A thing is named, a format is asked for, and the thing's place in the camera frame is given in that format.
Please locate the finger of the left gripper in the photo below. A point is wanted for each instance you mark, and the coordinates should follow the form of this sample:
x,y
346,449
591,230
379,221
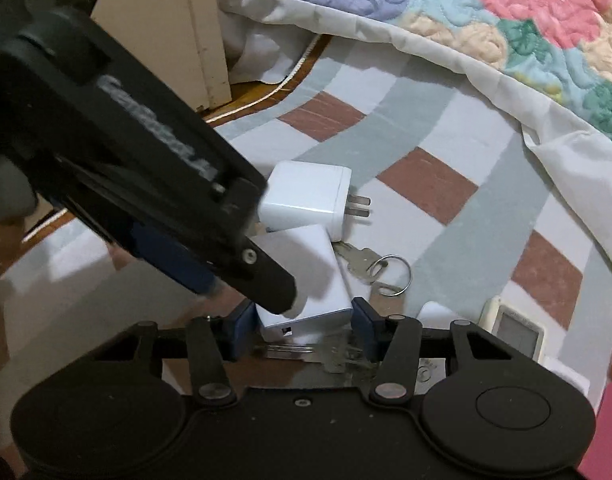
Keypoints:
x,y
173,259
249,270

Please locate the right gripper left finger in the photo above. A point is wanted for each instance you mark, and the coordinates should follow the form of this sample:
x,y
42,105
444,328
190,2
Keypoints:
x,y
125,401

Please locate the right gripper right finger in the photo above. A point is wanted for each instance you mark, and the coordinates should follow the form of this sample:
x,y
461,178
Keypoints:
x,y
476,398

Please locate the cream Qunda remote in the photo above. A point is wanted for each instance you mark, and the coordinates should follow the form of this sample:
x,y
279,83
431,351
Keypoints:
x,y
514,328

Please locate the white charger block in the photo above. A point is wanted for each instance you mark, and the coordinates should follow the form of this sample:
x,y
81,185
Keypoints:
x,y
322,305

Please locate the white charger with prongs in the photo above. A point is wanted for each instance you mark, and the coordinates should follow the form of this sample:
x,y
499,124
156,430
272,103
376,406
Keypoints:
x,y
309,194

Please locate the keys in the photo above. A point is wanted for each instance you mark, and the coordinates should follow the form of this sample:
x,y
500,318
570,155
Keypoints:
x,y
376,267

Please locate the small white fan remote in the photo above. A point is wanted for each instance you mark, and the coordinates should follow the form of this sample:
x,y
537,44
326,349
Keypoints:
x,y
436,316

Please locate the person left hand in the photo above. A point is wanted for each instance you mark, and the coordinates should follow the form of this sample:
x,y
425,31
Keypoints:
x,y
17,197

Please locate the white TCL remote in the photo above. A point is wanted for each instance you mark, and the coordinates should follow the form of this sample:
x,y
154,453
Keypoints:
x,y
555,366

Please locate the beige wooden cabinet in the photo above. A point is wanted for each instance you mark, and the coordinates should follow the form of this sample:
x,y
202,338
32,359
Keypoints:
x,y
178,40

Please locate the pink cardboard box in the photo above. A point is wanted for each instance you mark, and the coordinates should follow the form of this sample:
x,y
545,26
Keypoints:
x,y
597,462

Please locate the striped checkered floor mat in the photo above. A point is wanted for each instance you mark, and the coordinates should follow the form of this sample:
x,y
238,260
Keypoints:
x,y
456,193

